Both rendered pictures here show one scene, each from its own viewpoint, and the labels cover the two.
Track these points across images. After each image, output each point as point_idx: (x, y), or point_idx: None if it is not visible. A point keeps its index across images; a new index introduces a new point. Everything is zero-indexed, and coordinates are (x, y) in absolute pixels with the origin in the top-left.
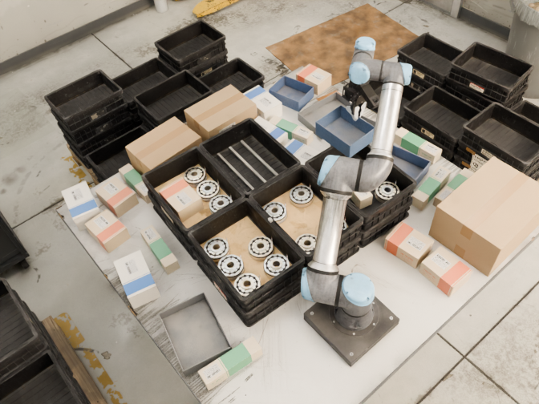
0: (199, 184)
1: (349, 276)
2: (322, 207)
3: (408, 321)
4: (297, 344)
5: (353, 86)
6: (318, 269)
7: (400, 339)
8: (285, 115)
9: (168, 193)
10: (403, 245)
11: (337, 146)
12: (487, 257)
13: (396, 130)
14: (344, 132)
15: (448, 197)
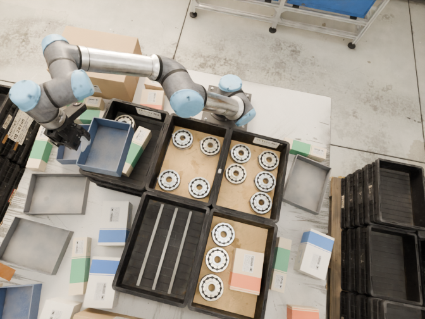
0: (219, 271)
1: (230, 87)
2: (212, 104)
3: (203, 85)
4: (260, 128)
5: (65, 133)
6: (243, 102)
7: (216, 83)
8: (54, 294)
9: (254, 281)
10: (158, 102)
11: (129, 145)
12: (139, 54)
13: (25, 176)
14: (104, 152)
15: (110, 78)
